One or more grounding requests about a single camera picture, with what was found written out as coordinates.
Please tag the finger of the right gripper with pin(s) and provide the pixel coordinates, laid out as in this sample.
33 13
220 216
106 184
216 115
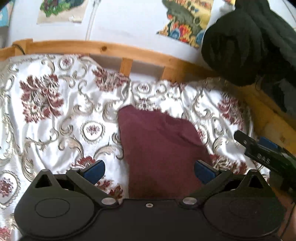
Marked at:
280 161
267 143

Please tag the maroon long-sleeve shirt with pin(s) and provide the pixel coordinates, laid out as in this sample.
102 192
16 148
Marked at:
161 152

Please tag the white wall conduit pipe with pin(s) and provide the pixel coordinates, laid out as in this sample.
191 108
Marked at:
91 20

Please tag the autumn landscape poster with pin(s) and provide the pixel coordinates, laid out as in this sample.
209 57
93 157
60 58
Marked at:
188 20

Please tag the black puffer jacket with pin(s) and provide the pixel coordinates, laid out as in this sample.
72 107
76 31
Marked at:
253 45

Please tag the floral satin bedspread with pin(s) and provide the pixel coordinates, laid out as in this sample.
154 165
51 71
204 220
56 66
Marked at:
59 112

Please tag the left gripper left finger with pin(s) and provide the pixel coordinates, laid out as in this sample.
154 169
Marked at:
86 178

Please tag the orange-haired anime poster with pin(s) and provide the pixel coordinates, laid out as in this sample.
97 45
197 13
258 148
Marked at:
6 13

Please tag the wooden bed frame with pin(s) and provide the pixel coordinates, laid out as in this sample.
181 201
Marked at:
269 120

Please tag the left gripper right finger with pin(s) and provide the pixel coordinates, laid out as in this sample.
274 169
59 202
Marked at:
214 181

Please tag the blonde anime character poster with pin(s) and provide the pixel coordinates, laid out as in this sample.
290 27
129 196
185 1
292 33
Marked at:
61 11

